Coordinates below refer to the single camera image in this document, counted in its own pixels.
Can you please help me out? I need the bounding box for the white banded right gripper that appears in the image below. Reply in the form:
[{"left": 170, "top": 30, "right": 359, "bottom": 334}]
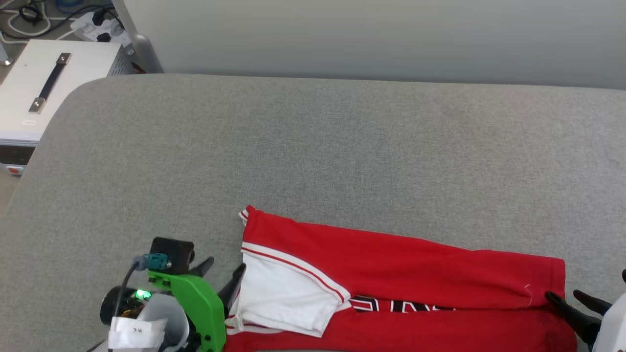
[{"left": 545, "top": 289, "right": 626, "bottom": 352}]

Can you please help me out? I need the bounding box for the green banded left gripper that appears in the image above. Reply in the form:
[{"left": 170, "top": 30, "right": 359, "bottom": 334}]
[{"left": 100, "top": 257, "right": 246, "bottom": 352}]

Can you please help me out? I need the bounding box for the red and white garment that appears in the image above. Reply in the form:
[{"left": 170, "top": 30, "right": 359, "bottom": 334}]
[{"left": 224, "top": 205, "right": 578, "bottom": 352}]

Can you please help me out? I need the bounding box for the white paper label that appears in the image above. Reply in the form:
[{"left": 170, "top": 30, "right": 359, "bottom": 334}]
[{"left": 108, "top": 317, "right": 168, "bottom": 351}]

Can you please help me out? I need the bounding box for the white metal equipment box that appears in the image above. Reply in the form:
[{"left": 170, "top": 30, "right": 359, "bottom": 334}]
[{"left": 0, "top": 39, "right": 138, "bottom": 177}]

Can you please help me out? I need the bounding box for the white power strip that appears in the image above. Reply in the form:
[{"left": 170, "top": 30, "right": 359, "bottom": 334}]
[{"left": 71, "top": 11, "right": 132, "bottom": 47}]

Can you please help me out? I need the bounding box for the teal left camera connector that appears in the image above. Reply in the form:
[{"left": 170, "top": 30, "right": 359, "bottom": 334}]
[{"left": 134, "top": 253, "right": 172, "bottom": 272}]

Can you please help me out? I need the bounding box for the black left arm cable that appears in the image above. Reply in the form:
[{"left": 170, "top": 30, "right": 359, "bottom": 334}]
[{"left": 112, "top": 262, "right": 142, "bottom": 318}]

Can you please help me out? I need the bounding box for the black box handle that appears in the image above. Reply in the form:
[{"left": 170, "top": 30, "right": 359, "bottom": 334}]
[{"left": 28, "top": 52, "right": 72, "bottom": 114}]

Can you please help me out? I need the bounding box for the white floor cable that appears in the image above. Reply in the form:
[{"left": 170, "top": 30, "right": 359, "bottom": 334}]
[{"left": 0, "top": 5, "right": 79, "bottom": 44}]

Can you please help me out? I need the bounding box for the black floor cable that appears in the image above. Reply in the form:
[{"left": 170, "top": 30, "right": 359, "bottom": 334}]
[{"left": 15, "top": 0, "right": 106, "bottom": 27}]

